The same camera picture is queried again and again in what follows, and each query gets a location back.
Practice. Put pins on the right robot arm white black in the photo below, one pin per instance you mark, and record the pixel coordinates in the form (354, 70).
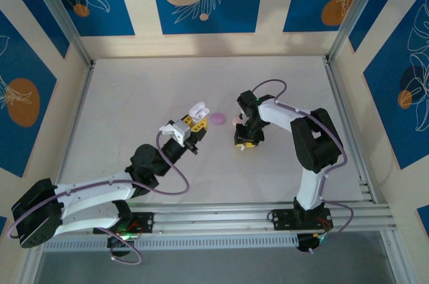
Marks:
(311, 190)

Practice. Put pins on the pink earbud charging case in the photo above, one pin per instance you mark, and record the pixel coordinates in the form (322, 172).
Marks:
(236, 120)

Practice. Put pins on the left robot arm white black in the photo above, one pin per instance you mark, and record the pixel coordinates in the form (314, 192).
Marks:
(94, 188)

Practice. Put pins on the aluminium frame post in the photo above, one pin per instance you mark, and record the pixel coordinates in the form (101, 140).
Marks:
(63, 16)
(30, 270)
(392, 257)
(352, 9)

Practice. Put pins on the aluminium side rail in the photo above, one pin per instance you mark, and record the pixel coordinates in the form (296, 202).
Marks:
(365, 180)
(74, 123)

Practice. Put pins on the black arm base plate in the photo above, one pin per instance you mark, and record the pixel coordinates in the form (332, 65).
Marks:
(281, 219)
(145, 222)

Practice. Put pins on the aluminium base rail beam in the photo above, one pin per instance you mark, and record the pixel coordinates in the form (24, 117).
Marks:
(214, 217)

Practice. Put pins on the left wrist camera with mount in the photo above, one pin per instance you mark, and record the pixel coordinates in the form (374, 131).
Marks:
(182, 129)

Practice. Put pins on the purple earbud charging case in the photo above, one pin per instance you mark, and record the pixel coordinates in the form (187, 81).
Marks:
(218, 118)

